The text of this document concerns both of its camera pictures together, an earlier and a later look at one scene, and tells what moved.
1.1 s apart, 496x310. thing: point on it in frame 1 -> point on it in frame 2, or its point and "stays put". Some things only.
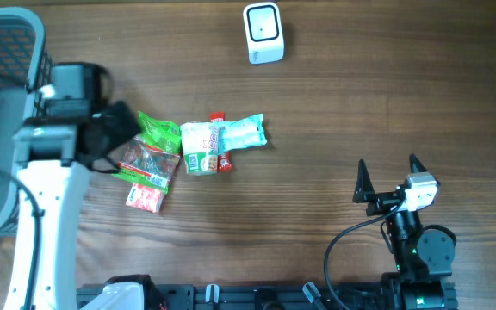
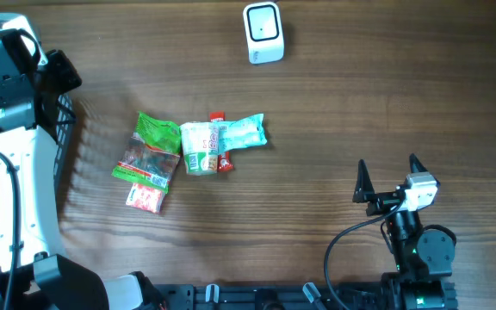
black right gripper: x=365 y=192 stays put
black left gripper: x=126 y=120 -> x=71 y=79
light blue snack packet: x=242 y=133 stays put
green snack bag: x=151 y=155 stays put
